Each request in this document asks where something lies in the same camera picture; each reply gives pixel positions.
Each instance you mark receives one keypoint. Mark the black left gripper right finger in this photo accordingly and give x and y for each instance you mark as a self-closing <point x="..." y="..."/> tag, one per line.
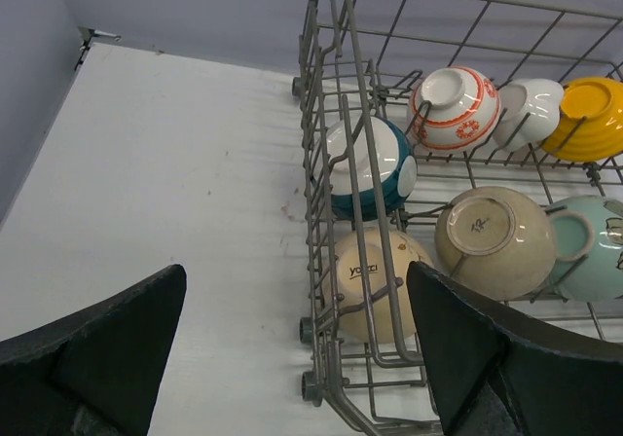
<point x="494" y="370"/>

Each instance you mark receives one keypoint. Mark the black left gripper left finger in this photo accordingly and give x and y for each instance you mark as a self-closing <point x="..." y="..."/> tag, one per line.
<point x="96" y="371"/>

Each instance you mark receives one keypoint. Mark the beige speckled bowl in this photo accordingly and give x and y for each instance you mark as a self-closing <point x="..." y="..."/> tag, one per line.
<point x="495" y="241"/>

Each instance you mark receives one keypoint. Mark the mint green flower bowl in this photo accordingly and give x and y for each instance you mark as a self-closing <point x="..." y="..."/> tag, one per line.
<point x="588" y="232"/>

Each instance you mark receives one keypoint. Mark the cream bowl bird drawing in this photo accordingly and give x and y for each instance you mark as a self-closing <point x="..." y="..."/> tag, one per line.
<point x="404" y="251"/>

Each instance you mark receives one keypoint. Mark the teal and white bowl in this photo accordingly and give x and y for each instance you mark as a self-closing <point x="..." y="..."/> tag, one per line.
<point x="398" y="171"/>

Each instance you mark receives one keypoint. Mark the yellow ribbed bowl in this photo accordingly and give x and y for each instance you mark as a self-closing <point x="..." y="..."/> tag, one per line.
<point x="590" y="127"/>

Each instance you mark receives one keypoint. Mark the small white bowl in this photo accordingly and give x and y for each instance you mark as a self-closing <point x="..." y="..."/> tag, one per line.
<point x="532" y="112"/>

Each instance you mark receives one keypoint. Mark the white bowl orange pattern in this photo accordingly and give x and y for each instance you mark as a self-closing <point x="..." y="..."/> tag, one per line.
<point x="454" y="109"/>

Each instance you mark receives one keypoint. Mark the grey wire dish rack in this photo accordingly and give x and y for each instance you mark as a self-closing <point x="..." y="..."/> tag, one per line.
<point x="360" y="59"/>

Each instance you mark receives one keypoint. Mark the metal corner bracket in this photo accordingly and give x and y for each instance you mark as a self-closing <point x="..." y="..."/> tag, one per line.
<point x="89" y="36"/>

